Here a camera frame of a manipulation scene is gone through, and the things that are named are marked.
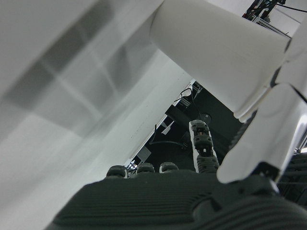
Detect white plastic cup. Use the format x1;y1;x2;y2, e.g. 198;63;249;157
148;0;292;120

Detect aluminium profile frame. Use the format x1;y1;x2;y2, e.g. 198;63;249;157
241;0;302;37

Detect right robot hand grey white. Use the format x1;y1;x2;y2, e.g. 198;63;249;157
51;21;307;230

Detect black computer monitor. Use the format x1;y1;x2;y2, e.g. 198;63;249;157
143;81;243;172

